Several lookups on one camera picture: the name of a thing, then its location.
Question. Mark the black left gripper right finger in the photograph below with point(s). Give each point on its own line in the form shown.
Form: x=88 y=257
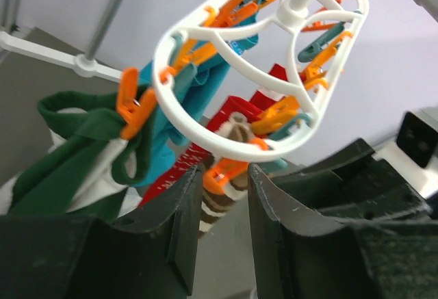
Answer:
x=387 y=250

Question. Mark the white stand base foot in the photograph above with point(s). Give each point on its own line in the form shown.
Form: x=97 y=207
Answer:
x=79 y=64

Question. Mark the dark green cloth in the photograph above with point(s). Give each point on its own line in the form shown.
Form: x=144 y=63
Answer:
x=89 y=102

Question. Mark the teal blue cloth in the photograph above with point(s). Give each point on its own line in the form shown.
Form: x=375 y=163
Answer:
x=193 y=89

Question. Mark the orange peg on green cloth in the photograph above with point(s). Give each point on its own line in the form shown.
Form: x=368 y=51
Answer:
x=135 y=110

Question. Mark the brown striped sock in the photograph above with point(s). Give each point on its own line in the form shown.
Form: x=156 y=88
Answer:
x=215 y=207

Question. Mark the teal green clothes peg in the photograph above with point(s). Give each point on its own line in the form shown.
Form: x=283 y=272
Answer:
x=184 y=69

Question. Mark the white round clip hanger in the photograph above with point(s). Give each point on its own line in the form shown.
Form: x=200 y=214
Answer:
x=292 y=16

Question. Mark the red white striped sock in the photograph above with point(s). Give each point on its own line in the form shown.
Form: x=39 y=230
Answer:
x=270 y=90

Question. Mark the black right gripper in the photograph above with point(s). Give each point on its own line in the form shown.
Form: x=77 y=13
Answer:
x=349 y=187

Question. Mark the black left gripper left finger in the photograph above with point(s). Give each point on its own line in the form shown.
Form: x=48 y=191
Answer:
x=148 y=253

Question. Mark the orange clothes peg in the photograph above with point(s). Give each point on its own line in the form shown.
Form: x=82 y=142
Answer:
x=273 y=118

